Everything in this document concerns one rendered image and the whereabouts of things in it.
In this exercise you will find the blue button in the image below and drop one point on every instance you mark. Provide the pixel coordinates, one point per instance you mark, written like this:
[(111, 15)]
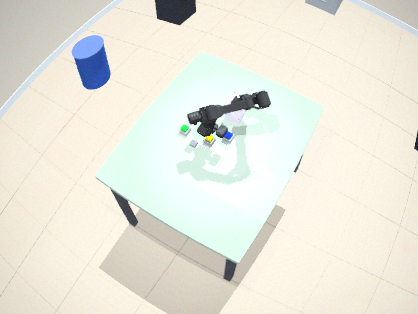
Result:
[(228, 137)]

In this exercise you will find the yellow button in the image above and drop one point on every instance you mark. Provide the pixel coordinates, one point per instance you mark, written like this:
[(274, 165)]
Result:
[(209, 140)]

